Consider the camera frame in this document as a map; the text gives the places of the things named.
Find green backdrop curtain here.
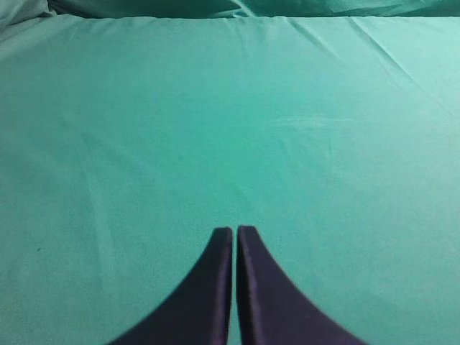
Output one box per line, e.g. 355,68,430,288
1,0,459,27

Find green table cloth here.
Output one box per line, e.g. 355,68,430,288
1,15,459,344

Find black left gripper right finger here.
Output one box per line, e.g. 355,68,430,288
236,226,364,344

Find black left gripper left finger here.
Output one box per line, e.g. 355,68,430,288
114,227,233,345

